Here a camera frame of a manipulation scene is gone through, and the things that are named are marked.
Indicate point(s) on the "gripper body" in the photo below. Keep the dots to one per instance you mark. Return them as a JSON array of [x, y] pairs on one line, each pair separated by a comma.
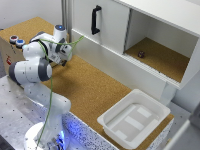
[[63, 50]]

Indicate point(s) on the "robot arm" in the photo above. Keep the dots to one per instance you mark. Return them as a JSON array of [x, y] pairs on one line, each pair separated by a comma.
[[31, 70]]

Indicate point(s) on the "blue button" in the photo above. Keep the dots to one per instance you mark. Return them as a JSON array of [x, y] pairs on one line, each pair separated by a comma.
[[20, 42]]

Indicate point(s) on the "red button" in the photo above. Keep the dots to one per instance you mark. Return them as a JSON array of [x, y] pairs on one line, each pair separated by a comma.
[[14, 38]]

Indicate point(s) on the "white sliding door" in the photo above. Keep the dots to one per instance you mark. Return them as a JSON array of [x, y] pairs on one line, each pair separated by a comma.
[[113, 23]]

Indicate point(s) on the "purple block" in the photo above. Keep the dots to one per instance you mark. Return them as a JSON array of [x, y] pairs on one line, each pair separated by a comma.
[[141, 54]]

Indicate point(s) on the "white plastic box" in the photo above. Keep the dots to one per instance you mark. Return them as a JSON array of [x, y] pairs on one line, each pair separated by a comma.
[[133, 120]]

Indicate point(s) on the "white cabinet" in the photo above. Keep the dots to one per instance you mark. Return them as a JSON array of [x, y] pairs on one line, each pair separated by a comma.
[[160, 20]]

